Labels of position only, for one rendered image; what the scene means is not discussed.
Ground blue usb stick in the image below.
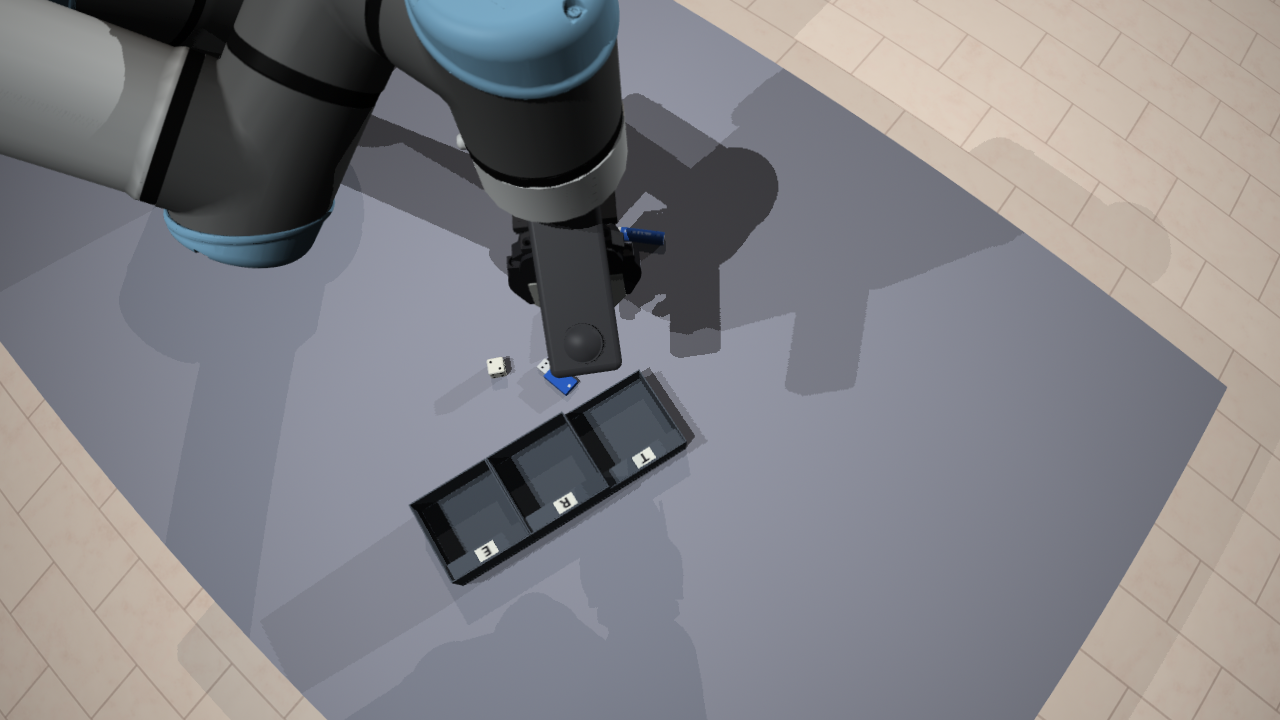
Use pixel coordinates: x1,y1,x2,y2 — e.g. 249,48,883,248
538,357,579,396

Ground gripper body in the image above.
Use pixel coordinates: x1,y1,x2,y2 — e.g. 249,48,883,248
511,192,625,282

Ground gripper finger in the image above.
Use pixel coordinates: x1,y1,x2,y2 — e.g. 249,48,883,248
611,242,641,306
507,256,540,307

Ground black rack of three bins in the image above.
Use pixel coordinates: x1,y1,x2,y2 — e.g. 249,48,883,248
413,372,687,585

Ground blue battery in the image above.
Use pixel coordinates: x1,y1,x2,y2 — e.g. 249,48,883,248
618,227,666,245

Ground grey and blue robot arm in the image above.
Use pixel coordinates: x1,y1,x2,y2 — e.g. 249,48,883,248
0,0,628,378

